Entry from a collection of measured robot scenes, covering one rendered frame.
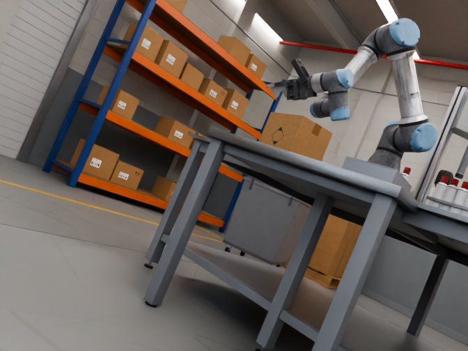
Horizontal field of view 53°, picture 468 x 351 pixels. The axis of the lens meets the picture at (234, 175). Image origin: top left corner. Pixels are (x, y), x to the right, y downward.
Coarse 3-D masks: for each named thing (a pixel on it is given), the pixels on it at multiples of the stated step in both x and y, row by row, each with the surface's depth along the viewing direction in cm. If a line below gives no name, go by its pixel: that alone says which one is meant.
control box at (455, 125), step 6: (462, 102) 222; (462, 108) 220; (456, 114) 223; (462, 114) 219; (456, 120) 221; (462, 120) 219; (456, 126) 219; (462, 126) 219; (456, 132) 226; (462, 132) 222
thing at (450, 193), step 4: (452, 180) 229; (456, 180) 227; (452, 184) 228; (456, 184) 227; (448, 188) 228; (452, 188) 227; (456, 188) 226; (444, 192) 229; (448, 192) 227; (452, 192) 226; (456, 192) 227; (444, 196) 228; (448, 196) 226; (452, 196) 226; (444, 200) 227; (448, 200) 226; (452, 200) 226; (440, 204) 228; (444, 204) 226; (444, 208) 226; (448, 208) 226
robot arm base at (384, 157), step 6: (378, 150) 204; (384, 150) 202; (390, 150) 201; (372, 156) 206; (378, 156) 202; (384, 156) 201; (390, 156) 200; (396, 156) 201; (402, 156) 204; (372, 162) 202; (378, 162) 200; (384, 162) 199; (390, 162) 200; (396, 162) 200; (396, 168) 200
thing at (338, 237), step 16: (336, 224) 568; (352, 224) 576; (320, 240) 573; (336, 240) 563; (352, 240) 595; (320, 256) 568; (336, 256) 566; (320, 272) 576; (336, 272) 584; (336, 288) 586
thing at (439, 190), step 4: (444, 176) 232; (440, 180) 233; (444, 180) 231; (440, 184) 231; (444, 184) 231; (436, 188) 232; (440, 188) 231; (444, 188) 230; (436, 192) 231; (440, 192) 230; (432, 196) 232; (436, 196) 231; (440, 196) 230; (432, 204) 231; (436, 204) 230
